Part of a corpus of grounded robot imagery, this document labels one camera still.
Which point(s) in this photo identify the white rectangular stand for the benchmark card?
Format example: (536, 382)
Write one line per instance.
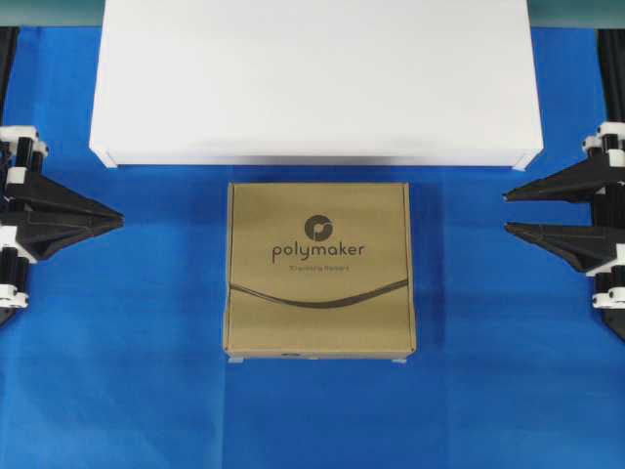
(316, 82)

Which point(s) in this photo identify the blue table cloth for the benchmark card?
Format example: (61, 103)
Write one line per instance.
(118, 361)

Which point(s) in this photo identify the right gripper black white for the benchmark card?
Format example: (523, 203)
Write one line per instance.
(597, 251)

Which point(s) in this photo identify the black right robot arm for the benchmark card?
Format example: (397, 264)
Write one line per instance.
(611, 57)

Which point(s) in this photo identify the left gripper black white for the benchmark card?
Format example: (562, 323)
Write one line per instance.
(37, 237)

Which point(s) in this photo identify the brown polymaker cardboard box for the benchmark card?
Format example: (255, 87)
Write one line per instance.
(319, 271)

